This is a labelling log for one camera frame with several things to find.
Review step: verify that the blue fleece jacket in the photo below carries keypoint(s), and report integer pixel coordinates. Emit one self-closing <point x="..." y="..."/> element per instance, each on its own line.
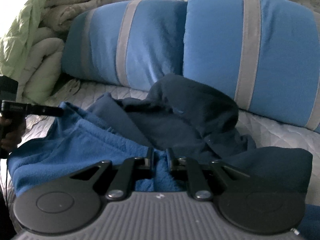
<point x="100" y="140"/>

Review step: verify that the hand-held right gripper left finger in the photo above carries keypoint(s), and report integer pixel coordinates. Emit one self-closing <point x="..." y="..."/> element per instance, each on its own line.
<point x="150" y="157"/>

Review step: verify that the person's left hand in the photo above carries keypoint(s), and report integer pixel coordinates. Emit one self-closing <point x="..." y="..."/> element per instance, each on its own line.
<point x="15" y="135"/>

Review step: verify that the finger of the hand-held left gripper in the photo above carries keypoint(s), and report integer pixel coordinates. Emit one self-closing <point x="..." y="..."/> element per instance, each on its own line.
<point x="37" y="110"/>

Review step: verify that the grey lace trim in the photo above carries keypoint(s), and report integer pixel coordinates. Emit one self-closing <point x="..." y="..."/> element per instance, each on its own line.
<point x="67" y="90"/>

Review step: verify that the white quilted bedspread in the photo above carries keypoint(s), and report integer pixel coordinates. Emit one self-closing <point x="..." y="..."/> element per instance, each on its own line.
<point x="275" y="132"/>

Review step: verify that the blue pillow with grey stripes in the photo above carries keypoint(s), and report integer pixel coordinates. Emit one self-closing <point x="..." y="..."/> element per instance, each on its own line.
<point x="282" y="55"/>
<point x="145" y="47"/>

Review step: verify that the green folded comforter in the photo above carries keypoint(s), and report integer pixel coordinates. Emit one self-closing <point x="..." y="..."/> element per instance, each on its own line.
<point x="32" y="30"/>

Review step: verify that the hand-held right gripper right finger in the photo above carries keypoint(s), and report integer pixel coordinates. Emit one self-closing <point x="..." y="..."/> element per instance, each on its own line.
<point x="170" y="158"/>

